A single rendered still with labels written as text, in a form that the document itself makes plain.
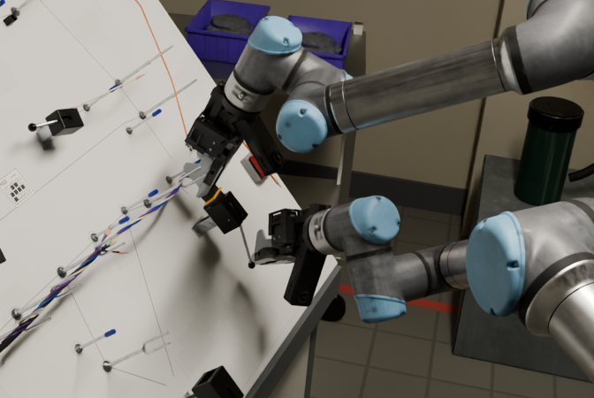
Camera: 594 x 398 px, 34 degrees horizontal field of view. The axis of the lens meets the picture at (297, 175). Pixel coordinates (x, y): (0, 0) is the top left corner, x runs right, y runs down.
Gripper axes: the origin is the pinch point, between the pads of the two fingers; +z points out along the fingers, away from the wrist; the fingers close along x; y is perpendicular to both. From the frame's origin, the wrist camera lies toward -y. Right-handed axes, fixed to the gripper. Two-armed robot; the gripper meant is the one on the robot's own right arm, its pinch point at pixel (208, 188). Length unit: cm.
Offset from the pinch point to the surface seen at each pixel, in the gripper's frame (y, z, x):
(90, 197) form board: 14.4, 1.2, 17.1
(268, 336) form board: -23.4, 18.6, 3.9
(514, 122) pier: -66, 53, -198
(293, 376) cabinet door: -34, 42, -15
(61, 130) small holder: 22.4, -9.5, 19.3
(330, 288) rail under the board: -29.9, 22.2, -21.5
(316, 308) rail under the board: -29.1, 21.5, -13.2
